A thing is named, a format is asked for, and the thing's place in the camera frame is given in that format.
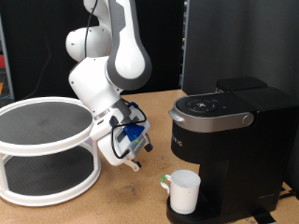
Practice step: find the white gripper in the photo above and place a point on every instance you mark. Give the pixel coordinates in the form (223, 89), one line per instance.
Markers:
(118, 152)

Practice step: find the white mug with green tape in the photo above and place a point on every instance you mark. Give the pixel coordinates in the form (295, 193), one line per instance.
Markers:
(185, 196)

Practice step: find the black Keurig coffee machine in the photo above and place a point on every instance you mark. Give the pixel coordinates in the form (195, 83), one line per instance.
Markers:
(249, 161)

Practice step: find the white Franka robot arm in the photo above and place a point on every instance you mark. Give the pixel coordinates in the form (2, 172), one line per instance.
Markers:
(93, 84)

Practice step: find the white two-tier turntable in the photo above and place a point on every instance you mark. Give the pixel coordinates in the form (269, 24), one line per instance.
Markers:
(46, 149)

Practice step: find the black tape strip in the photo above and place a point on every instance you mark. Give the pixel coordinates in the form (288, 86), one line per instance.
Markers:
(263, 217)

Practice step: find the red background object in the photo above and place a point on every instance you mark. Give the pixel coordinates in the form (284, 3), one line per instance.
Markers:
(2, 61)

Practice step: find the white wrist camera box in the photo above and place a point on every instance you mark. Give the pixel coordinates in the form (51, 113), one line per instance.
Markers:
(99, 129)

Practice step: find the grey metal frame post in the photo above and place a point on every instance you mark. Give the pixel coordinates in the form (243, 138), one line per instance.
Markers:
(7, 71)

